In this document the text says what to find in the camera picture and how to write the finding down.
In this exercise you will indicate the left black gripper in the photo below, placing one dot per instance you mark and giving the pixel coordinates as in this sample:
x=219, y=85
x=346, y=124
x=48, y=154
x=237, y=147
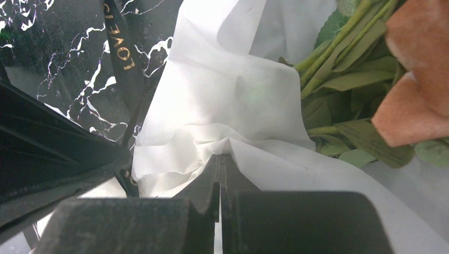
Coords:
x=45, y=159

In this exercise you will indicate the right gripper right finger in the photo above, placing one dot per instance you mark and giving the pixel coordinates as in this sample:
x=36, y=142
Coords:
x=256, y=221

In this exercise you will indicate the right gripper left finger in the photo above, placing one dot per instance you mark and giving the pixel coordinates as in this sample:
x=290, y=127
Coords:
x=182, y=224

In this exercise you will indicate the black ribbon gold lettering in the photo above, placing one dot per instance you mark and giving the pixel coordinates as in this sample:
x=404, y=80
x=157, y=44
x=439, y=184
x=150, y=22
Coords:
x=128, y=69

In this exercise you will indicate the white wrapping paper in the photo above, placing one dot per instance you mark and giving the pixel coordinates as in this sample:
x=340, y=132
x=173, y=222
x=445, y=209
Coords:
x=222, y=91

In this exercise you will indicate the pink orange flower bunch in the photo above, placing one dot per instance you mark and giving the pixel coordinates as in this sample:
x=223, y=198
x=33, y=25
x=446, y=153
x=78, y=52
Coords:
x=344, y=81

